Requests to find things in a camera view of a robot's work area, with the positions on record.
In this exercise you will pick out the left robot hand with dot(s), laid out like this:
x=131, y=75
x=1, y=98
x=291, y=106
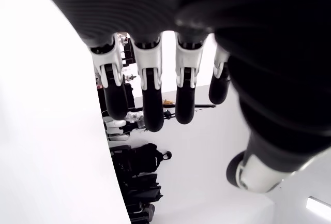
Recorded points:
x=232, y=14

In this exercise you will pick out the black tripod pole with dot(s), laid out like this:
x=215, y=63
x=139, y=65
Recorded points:
x=204, y=106

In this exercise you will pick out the white humanoid robot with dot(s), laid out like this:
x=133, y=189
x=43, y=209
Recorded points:
x=116, y=128

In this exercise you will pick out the black bags pile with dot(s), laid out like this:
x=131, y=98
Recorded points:
x=142, y=195

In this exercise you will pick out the rectangular ceiling light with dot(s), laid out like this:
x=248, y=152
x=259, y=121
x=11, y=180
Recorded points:
x=319, y=206

